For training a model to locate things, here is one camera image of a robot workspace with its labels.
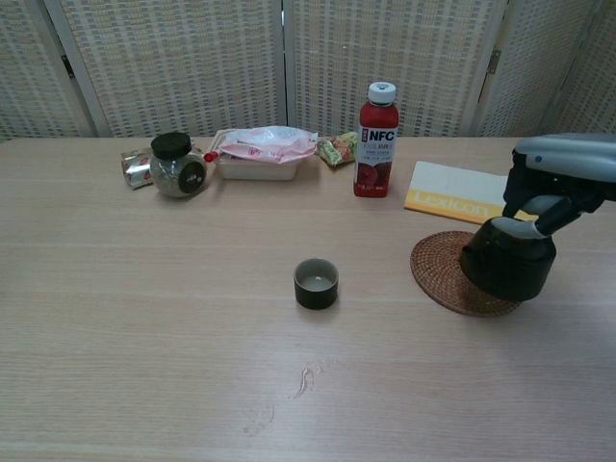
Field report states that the pink white plastic bag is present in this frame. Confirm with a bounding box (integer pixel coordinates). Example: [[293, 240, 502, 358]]
[[218, 125, 320, 165]]

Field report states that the brown woven round coaster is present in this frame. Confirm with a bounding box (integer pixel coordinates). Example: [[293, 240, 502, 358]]
[[409, 230, 524, 318]]

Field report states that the black teapot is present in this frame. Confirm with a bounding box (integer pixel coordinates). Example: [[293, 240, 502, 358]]
[[459, 216, 558, 303]]

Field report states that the yellow white Lexicon book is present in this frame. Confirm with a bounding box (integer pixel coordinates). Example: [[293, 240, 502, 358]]
[[402, 161, 538, 226]]

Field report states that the red NFC juice bottle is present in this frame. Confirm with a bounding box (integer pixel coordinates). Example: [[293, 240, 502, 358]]
[[353, 81, 400, 199]]

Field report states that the glass jar with black lid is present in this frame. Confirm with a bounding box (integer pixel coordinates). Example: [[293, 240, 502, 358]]
[[149, 133, 212, 199]]

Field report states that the green orange snack packet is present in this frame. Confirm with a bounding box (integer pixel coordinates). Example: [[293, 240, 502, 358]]
[[316, 133, 360, 168]]

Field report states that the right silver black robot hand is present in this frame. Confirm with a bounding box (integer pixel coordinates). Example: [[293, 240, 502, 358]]
[[502, 133, 616, 240]]

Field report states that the white plastic tray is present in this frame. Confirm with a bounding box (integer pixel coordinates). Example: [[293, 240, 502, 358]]
[[214, 129, 309, 182]]

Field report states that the dark ceramic cup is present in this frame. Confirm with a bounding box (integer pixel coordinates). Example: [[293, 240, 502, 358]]
[[293, 258, 340, 310]]

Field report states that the woven folding screen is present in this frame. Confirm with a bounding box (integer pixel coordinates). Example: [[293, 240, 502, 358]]
[[0, 0, 616, 141]]

